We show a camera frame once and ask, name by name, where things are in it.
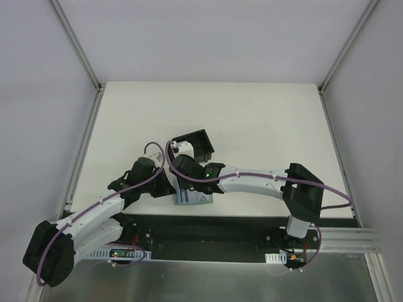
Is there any left white cable duct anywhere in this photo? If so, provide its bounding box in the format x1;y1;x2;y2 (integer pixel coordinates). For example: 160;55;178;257
85;247;151;261

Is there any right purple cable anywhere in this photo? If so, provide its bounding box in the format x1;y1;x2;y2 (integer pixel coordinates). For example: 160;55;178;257
165;140;353;210

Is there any black plastic card box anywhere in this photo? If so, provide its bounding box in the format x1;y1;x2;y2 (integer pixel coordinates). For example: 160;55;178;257
171;129;215;163

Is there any right aluminium frame post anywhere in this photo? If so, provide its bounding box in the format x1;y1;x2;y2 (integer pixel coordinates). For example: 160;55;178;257
317;0;382;95

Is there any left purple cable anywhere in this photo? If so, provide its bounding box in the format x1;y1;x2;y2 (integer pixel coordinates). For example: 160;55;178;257
36;142;167;286

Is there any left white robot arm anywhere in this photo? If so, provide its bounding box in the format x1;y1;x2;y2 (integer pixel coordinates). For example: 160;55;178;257
23;152;165;287

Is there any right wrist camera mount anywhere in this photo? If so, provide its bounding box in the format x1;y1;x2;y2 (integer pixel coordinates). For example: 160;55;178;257
171;141;195;158

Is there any purple cable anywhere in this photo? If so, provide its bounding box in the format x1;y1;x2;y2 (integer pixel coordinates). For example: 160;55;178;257
165;140;353;210
36;142;167;286

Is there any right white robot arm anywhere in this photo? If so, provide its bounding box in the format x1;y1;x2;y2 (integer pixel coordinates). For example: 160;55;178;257
168;155;324;249

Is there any left aluminium frame post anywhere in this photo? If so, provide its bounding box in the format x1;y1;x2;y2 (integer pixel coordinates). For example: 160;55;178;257
47;0;106;92

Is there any white cable duct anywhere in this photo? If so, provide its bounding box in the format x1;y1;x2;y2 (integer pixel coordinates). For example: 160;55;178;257
264;253;287;265
85;247;151;261

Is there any green leather card holder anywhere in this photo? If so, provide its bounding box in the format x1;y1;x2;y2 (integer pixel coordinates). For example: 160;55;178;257
174;191;213;206

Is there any right white cable duct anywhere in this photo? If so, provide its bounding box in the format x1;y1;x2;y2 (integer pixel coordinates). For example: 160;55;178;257
264;253;287;265

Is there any aluminium frame post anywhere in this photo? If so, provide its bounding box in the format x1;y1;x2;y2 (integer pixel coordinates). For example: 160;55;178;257
47;0;106;92
317;0;382;95

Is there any aluminium front rail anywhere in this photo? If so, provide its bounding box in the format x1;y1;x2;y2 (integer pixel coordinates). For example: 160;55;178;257
320;228;380;254

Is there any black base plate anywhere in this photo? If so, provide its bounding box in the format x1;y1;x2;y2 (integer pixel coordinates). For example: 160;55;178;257
103;212;361;262

